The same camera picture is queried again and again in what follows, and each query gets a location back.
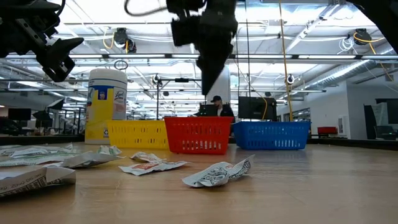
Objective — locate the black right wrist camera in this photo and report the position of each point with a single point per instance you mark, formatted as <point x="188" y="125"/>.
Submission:
<point x="185" y="31"/>

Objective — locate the disinfecting wipes canister white lid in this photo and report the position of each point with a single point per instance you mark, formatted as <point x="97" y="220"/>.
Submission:
<point x="105" y="105"/>

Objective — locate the alcohol wipe packet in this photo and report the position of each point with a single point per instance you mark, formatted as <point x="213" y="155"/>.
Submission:
<point x="34" y="180"/>
<point x="40" y="153"/>
<point x="90" y="159"/>

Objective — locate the red plastic basket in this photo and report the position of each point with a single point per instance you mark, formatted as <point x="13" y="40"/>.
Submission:
<point x="199" y="119"/>

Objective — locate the yellow plastic basket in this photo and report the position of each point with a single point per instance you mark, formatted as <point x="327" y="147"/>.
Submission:
<point x="136" y="123"/>

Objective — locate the blue plastic basket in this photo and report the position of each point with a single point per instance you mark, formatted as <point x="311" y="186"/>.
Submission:
<point x="270" y="124"/>

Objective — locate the red bin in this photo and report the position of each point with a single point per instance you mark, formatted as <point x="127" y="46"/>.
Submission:
<point x="327" y="130"/>

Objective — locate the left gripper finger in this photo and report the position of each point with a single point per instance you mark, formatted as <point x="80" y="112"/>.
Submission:
<point x="60" y="59"/>

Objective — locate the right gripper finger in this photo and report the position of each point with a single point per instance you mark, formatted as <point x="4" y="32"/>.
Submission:
<point x="211" y="65"/>

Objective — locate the small black monitor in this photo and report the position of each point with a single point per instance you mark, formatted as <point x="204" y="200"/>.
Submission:
<point x="206" y="110"/>

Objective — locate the person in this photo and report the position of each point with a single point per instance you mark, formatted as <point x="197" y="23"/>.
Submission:
<point x="224" y="109"/>

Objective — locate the red-print ointment packet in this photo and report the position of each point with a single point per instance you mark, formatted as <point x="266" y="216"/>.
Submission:
<point x="144" y="157"/>
<point x="214" y="175"/>
<point x="149" y="168"/>

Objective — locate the dark wall screen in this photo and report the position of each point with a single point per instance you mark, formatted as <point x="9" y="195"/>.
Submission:
<point x="370" y="124"/>

